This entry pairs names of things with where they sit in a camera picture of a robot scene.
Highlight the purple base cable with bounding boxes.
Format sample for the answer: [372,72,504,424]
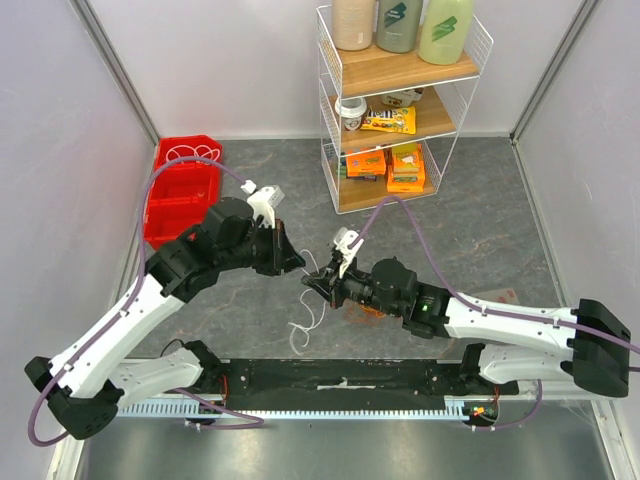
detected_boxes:
[469,379,546,432]
[174,389,266,431]

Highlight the small card on table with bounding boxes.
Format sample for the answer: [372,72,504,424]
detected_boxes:
[473,287,519,305]

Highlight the grey green bottle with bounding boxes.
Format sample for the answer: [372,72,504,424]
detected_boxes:
[376,0,423,54]

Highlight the white brown snack pack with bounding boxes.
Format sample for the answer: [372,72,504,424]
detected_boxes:
[380,87,424,108]

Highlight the beige bottle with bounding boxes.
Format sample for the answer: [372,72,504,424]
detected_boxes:
[331,0,375,51]

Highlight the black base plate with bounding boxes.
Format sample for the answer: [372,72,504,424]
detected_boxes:
[218,359,519,408]

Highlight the white cable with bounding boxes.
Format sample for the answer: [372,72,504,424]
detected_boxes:
[166,143,221,165]
[287,249,327,357]

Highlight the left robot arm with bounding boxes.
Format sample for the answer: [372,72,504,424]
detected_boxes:
[25,186,305,440]

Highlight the orange snack box left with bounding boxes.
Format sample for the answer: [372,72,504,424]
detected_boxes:
[346,150,387,179]

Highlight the white wire shelf rack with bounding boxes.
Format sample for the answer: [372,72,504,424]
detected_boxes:
[316,5,494,214]

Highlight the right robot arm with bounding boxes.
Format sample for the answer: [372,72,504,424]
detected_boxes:
[302,258,631,398]

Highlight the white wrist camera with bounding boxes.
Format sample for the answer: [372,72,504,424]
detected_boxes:
[332,227,364,279]
[241,180,285,228]

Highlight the yellow candy bag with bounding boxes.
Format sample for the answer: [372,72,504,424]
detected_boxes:
[361,106,417,135]

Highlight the orange snack box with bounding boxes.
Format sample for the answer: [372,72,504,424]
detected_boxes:
[386,142,426,193]
[346,150,387,179]

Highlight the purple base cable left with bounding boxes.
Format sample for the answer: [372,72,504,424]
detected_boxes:
[174,389,266,431]

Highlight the orange yellow cable bundle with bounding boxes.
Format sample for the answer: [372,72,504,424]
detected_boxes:
[344,303,391,326]

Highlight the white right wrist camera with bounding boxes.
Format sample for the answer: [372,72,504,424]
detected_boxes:
[332,227,364,279]

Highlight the slotted cable duct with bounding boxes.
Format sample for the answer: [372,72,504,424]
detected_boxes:
[117,396,469,421]

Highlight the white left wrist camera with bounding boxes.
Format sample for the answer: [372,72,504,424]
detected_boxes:
[241,180,285,228]

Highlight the orange snack box right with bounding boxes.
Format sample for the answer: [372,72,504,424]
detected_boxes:
[386,142,426,193]

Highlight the light green bottle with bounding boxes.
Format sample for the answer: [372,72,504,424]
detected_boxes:
[418,0,474,65]

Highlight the coffee cup with lid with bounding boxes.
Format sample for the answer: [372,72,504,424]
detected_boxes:
[334,97,367,131]

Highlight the red storage bin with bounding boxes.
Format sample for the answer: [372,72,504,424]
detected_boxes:
[144,135,223,249]

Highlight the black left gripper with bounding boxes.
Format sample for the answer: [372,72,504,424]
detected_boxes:
[218,217,306,276]

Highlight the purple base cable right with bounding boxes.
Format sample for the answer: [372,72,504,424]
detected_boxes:
[469,379,546,432]

